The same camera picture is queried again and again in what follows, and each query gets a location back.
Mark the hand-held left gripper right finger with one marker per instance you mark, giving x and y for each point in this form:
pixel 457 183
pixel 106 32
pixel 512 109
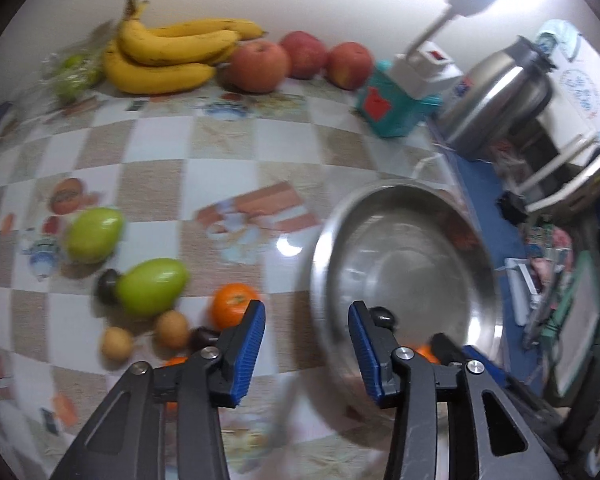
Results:
pixel 362 345

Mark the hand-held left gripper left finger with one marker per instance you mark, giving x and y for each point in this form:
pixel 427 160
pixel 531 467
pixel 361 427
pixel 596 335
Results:
pixel 247 345

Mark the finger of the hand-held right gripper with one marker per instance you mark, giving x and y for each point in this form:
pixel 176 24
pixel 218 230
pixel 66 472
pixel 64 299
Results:
pixel 447 347

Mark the orange tangerine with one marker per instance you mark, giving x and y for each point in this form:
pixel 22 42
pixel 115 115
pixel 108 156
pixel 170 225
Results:
pixel 230 307
pixel 425 353

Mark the dark brown chestnut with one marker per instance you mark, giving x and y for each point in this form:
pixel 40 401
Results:
pixel 107 287
pixel 382 316
pixel 202 337

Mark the stainless steel bowl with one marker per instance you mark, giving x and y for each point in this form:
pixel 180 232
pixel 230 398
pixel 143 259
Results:
pixel 405 270

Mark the large green jujube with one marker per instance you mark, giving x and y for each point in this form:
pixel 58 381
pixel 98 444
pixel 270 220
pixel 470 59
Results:
pixel 95 235
pixel 152 285

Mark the tan longan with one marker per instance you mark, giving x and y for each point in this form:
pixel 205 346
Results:
pixel 117 344
pixel 172 329

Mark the white plastic holder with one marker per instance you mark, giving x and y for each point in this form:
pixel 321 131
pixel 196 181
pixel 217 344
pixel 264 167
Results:
pixel 522 290

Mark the green framed board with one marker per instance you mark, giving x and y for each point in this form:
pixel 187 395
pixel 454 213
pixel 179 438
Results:
pixel 580 320

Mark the small black box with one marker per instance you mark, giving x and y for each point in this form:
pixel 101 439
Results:
pixel 512 207

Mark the checkered printed tablecloth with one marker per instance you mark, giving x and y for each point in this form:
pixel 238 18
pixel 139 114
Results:
pixel 220 160

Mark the stainless steel thermos jug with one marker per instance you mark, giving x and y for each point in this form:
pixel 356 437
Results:
pixel 495 100

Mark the large red apple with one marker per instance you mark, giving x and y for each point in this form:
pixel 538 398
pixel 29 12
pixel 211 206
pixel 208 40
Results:
pixel 257 65

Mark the white printed appliance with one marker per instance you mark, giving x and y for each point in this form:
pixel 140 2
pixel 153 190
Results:
pixel 580 85

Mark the yellow banana bunch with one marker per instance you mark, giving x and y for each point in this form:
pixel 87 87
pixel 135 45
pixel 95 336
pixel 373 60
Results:
pixel 170 45

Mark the clear box of limes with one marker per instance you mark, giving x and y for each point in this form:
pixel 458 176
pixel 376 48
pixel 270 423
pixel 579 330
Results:
pixel 72 62

